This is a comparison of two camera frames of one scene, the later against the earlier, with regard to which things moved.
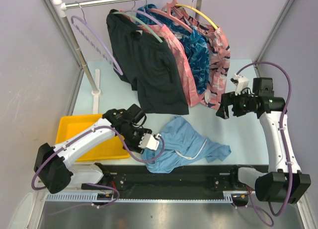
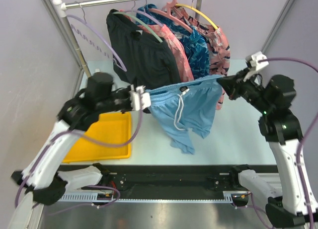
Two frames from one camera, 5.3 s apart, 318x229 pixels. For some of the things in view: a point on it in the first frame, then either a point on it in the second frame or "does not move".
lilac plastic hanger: [119, 71] → [116, 60]
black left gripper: [134, 146] → [126, 90]
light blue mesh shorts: [181, 143] → [192, 105]
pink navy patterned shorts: [219, 57] does not move
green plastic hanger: [140, 22] does not move
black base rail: [133, 178] does not move
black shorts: [144, 64] does not move
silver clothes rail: [59, 5] does not move
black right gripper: [230, 98] → [233, 84]
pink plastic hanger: [170, 14] does not move
